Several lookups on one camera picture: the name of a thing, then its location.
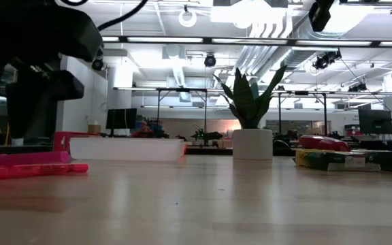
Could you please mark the red stapler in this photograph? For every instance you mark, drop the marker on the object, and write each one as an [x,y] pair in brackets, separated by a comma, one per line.
[322,143]

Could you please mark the snake plant in white pot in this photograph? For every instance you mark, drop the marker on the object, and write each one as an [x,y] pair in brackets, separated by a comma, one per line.
[252,143]

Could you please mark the silver ventilation duct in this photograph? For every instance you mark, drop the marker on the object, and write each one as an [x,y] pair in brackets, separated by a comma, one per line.
[294,56]

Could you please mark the neon orange highlighter pen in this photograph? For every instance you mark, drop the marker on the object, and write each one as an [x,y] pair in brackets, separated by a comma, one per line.
[29,171]

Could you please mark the black monitor on arm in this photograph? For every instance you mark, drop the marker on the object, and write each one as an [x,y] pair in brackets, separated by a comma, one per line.
[374,120]

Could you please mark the black computer monitor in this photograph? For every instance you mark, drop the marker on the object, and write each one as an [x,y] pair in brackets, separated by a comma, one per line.
[121,118]

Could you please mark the black metal frame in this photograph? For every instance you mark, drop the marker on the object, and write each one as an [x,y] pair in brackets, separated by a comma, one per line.
[182,90]
[301,93]

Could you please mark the black background robot arm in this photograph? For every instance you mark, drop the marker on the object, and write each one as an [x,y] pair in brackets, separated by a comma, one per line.
[160,131]

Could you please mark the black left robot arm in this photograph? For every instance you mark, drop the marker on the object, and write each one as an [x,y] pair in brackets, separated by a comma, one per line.
[12,34]

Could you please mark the black ceiling camera cluster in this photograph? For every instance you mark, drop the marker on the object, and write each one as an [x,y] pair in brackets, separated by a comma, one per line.
[322,62]

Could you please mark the clear plastic storage box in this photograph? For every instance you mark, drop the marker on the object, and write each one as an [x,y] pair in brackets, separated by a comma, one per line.
[128,149]

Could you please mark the black robot with green light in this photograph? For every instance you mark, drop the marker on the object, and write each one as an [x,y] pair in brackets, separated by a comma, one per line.
[204,136]

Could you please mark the black ceiling spotlight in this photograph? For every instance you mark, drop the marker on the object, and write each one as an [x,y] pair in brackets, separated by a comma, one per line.
[357,87]
[210,60]
[98,65]

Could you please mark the red bin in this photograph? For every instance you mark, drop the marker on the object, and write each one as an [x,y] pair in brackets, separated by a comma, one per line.
[61,141]

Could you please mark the cardboard box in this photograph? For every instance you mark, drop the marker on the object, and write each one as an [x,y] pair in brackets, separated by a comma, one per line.
[94,129]

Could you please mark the person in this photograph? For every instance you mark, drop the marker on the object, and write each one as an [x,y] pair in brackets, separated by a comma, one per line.
[144,131]

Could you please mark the green yellow crayon box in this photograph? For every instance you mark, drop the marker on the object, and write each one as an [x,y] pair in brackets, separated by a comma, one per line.
[322,161]

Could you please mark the white cup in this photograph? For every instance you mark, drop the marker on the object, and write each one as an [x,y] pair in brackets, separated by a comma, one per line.
[17,142]

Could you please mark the overhead bar with light strips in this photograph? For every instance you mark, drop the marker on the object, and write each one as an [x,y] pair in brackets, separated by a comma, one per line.
[208,41]

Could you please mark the thick pink marker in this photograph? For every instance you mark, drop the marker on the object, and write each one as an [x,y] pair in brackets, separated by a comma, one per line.
[22,158]

